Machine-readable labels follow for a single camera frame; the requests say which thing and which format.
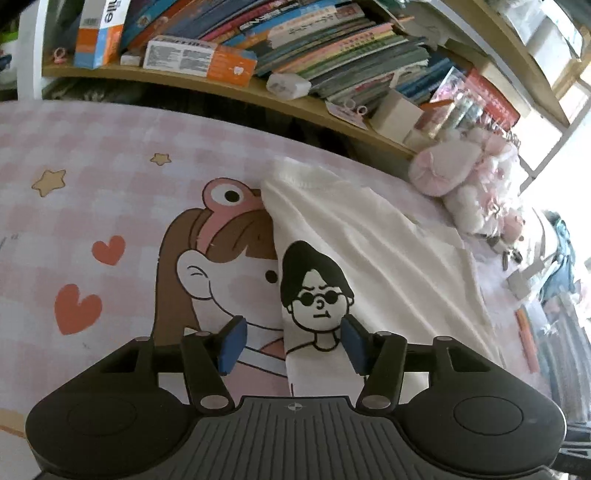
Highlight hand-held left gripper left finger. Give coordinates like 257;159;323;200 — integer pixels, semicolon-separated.
88;315;249;413

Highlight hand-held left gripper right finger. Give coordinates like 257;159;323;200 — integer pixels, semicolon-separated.
341;314;509;411

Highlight cream printed T-shirt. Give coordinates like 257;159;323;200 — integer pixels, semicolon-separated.
261;157;506;398

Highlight orange highlighter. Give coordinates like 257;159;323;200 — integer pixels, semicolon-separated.
515;307;541;374

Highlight white charger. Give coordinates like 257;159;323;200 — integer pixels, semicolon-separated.
507;258;555;301

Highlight small pink plush pig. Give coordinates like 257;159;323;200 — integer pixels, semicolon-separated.
501;215;527;243

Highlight pink checked cartoon desk mat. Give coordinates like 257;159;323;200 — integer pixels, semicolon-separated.
0;99;568;480

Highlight white pink plush bunny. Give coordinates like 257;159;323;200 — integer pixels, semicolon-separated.
409;127;525;234

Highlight low cream box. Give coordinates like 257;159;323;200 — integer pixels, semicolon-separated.
404;129;437;151

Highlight blue denim cloth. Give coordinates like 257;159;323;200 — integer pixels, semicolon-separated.
540;210;578;305

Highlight pink scissors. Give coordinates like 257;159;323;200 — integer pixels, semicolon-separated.
325;95;369;126

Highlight clear acrylic holder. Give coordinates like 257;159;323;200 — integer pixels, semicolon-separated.
429;65;490;139

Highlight small white packet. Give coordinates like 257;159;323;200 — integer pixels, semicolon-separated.
267;71;311;101

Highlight red thick book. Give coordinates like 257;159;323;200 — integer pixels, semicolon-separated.
466;69;522;132

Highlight flat white orange box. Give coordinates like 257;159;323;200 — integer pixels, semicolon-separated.
142;36;258;86

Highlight row of colourful books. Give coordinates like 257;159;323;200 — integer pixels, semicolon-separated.
120;0;520;139

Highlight tall white orange box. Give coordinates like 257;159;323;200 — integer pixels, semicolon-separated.
74;0;127;70

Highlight white metal bookshelf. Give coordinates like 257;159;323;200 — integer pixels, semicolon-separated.
0;0;591;185

